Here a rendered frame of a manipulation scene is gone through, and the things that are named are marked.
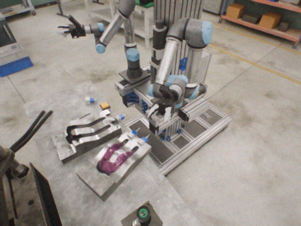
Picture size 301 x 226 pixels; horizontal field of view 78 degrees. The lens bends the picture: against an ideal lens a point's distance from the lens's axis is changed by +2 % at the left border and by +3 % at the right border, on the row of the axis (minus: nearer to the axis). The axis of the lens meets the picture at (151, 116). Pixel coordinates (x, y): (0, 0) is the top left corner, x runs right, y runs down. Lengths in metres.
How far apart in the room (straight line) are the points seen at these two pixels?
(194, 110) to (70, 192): 1.11
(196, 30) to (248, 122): 2.17
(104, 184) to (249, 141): 2.09
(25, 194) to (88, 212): 0.47
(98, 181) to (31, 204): 0.47
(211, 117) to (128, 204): 1.72
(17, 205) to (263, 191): 2.29
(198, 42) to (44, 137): 1.41
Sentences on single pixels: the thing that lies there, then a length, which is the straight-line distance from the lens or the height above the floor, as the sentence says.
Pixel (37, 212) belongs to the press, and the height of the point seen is 0.79.
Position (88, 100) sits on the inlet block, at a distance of 1.91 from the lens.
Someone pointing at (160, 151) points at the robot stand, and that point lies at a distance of 2.20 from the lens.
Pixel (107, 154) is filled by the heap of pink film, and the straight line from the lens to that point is 1.40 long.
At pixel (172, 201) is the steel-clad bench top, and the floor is 0.80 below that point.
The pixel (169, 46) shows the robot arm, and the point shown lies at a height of 1.56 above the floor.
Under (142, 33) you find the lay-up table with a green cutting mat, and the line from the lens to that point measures 4.59.
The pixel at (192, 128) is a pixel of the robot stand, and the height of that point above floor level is 0.21.
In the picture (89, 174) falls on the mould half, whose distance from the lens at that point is 1.35.
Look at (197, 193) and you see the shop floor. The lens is 2.26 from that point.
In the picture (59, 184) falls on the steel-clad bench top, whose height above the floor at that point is 0.80.
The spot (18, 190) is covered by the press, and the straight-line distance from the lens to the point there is 1.66.
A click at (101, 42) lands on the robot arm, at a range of 1.63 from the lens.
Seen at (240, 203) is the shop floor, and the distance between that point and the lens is 2.37.
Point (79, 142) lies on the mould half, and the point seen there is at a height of 0.93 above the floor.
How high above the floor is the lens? 2.08
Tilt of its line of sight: 48 degrees down
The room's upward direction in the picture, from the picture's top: straight up
